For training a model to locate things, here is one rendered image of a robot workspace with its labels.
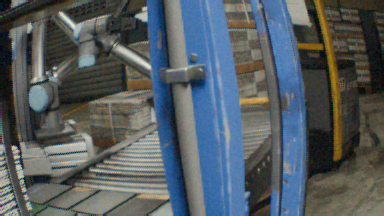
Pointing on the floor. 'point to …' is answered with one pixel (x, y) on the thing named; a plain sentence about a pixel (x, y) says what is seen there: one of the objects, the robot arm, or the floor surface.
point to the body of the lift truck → (314, 80)
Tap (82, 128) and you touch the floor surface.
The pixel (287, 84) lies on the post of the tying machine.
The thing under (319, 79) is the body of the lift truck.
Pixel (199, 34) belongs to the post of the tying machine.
